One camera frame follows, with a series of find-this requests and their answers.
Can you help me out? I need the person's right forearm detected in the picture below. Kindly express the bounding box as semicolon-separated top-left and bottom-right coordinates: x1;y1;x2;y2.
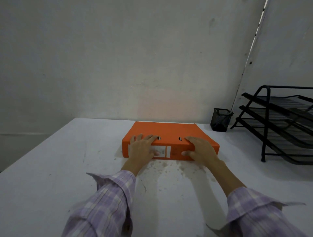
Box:
210;159;306;237

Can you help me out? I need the white wall conduit strip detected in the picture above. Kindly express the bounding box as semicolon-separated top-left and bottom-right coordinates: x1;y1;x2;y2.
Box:
231;0;269;111

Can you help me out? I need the black mesh pen holder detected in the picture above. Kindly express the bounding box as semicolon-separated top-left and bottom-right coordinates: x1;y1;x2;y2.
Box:
210;108;234;133

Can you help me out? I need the person's left forearm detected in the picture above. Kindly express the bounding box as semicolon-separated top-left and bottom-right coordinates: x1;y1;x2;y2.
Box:
61;162;139;237

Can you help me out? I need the person's right hand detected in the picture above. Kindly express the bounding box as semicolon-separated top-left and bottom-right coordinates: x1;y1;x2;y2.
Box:
181;136;221;169

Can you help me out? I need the orange lever arch binder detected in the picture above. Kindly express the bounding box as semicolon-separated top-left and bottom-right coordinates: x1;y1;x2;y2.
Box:
122;121;220;161

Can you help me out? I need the black mesh tiered paper tray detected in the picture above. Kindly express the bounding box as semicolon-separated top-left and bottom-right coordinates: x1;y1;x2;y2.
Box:
230;85;313;166

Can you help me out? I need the person's left hand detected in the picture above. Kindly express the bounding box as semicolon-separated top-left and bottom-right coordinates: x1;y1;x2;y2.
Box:
127;133;161;170

